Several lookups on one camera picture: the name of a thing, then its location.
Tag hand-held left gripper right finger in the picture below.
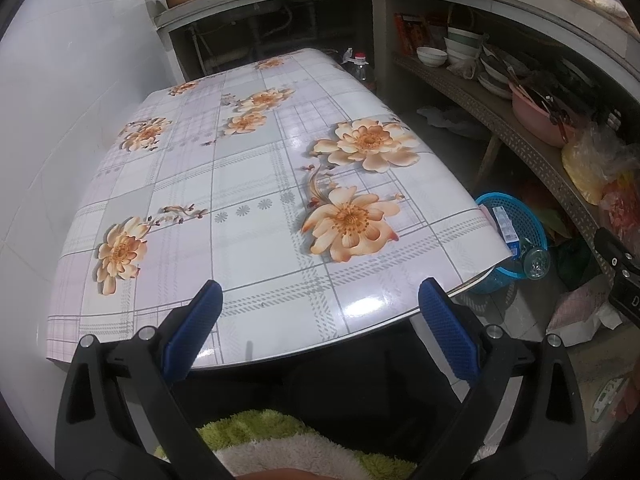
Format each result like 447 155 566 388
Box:
418 276 589 480

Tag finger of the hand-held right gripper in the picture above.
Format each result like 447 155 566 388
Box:
594 226 640 322

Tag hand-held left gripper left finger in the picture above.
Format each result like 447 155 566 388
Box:
54 279 224 480

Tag clear plastic cup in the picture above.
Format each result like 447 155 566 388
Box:
521 246 552 282

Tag blue mesh basket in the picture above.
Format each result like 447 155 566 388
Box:
452 191 552 295

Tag blue white carton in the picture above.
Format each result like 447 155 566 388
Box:
486 204 522 262

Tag green plastic bag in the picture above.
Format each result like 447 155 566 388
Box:
554 236 602 287

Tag red plastic bag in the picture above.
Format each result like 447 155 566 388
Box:
599 174 640 242

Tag pinkish white sack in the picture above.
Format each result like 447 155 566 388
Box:
546 274 622 347

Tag orange yellow-green sack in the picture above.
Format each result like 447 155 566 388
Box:
522 179 572 242

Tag yellow food plastic bag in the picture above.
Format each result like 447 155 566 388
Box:
560 124 632 207

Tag green white shaggy cushion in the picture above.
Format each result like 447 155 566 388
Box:
154 408 419 480

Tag perforated grey shelf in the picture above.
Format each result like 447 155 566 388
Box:
392 52 613 246

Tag pink plastic basin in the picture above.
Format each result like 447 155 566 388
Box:
509 82 582 149

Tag bundle of dark chopsticks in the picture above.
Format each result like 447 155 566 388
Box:
505 62 583 131

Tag crumpled white plastic bag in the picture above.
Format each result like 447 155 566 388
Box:
416 105 489 139

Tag stack of white dishes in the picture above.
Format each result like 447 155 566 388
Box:
477 54 527 102

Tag white rag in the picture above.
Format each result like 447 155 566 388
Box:
584 0 632 19

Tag stack of white bowls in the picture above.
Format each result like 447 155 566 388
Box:
444 27 484 66

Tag small white bowl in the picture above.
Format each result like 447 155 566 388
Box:
416 46 449 69

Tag plastic cooking oil bottle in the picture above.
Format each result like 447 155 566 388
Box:
341 48 374 92

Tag red snack packet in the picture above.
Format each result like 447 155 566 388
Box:
393 12 432 57

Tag sink drain pipes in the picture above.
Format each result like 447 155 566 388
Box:
189 1 323 63

